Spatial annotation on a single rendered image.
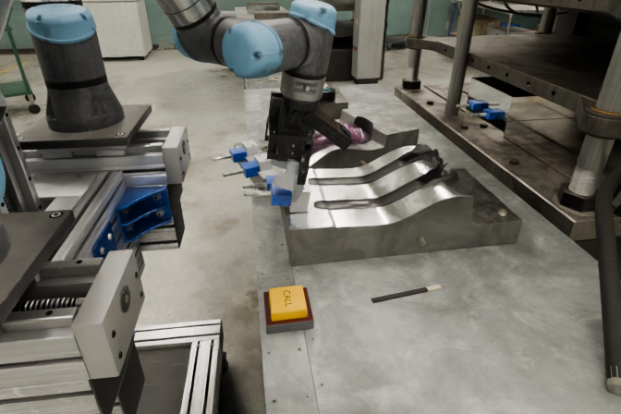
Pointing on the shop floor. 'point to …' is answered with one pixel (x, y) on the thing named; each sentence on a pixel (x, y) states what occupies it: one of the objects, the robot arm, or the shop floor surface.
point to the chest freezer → (120, 23)
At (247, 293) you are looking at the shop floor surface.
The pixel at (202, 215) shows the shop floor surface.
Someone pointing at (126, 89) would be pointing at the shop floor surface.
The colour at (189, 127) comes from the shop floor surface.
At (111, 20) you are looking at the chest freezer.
